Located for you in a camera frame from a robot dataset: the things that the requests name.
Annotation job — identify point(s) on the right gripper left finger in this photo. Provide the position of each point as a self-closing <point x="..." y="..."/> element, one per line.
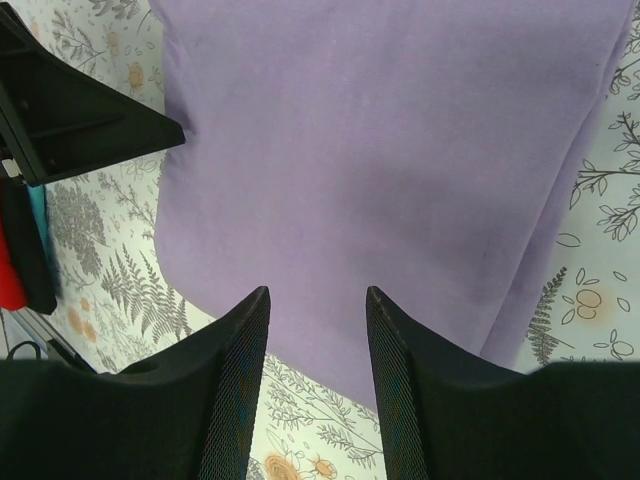
<point x="186" y="412"/>

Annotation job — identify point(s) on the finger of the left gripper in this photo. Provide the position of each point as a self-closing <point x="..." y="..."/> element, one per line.
<point x="57" y="122"/>

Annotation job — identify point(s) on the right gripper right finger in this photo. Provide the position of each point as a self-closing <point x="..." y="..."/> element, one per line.
<point x="445" y="413"/>

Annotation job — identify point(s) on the purple t shirt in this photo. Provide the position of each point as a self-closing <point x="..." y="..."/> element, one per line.
<point x="427" y="148"/>

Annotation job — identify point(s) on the folded teal t shirt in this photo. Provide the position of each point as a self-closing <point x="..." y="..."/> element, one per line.
<point x="37" y="197"/>

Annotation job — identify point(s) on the folded red t shirt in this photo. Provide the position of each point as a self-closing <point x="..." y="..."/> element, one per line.
<point x="13" y="296"/>

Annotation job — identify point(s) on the folded black t shirt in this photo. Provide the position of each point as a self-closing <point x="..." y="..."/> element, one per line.
<point x="25" y="248"/>

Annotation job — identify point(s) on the aluminium rail frame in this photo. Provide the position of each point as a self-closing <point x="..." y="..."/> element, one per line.
<point x="29" y="335"/>

